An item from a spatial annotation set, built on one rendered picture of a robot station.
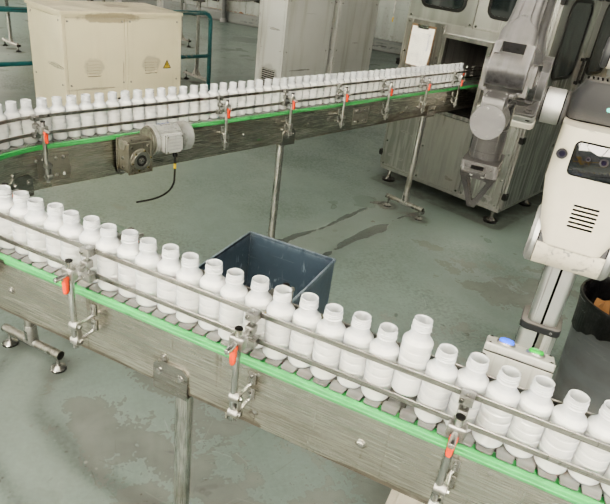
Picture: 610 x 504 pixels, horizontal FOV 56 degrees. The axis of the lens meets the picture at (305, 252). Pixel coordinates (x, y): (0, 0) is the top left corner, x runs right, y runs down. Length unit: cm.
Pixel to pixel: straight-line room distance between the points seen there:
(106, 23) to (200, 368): 406
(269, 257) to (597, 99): 104
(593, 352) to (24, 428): 234
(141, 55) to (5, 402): 339
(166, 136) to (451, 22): 291
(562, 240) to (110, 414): 186
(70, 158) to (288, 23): 481
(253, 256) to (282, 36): 529
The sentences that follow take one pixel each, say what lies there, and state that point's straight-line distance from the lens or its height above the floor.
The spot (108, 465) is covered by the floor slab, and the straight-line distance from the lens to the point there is 241.
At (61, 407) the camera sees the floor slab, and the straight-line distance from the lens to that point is 266.
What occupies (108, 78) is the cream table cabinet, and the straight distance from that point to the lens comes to 520.
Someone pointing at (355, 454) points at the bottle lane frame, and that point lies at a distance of 128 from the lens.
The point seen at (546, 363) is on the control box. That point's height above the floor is 112.
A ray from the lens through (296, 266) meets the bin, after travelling 186.
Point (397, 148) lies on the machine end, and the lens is 520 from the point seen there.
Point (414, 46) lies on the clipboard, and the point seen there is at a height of 120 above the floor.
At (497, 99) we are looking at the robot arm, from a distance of 100.
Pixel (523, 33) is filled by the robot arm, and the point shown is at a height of 171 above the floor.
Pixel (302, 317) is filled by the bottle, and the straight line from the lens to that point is 118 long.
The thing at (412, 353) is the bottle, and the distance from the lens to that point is 112.
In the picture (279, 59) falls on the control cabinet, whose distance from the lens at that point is 709.
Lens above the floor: 179
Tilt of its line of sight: 28 degrees down
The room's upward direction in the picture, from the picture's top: 8 degrees clockwise
